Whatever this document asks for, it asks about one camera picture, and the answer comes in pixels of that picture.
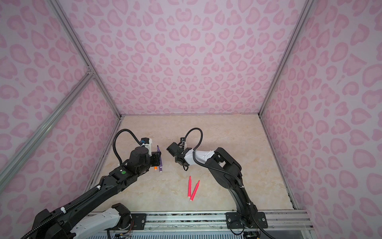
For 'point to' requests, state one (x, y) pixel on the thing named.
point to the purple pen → (160, 167)
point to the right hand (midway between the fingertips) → (183, 155)
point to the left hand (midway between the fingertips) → (161, 152)
